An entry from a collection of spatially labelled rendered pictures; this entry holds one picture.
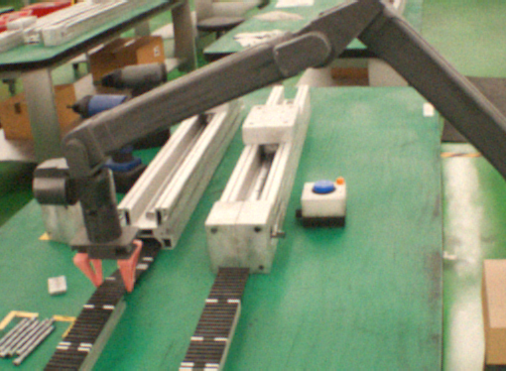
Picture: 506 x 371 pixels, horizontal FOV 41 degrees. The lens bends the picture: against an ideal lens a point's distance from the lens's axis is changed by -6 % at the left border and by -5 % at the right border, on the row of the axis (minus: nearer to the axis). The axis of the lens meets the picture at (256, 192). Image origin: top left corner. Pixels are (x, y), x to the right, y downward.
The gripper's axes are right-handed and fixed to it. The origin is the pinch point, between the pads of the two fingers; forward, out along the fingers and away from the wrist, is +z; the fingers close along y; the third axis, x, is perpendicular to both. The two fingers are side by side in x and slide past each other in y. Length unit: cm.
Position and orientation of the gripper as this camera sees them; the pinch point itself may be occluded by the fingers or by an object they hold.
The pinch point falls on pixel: (114, 285)
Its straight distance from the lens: 116.0
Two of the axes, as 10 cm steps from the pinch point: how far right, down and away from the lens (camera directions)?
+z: 0.9, 9.2, 3.9
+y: -9.9, 0.2, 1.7
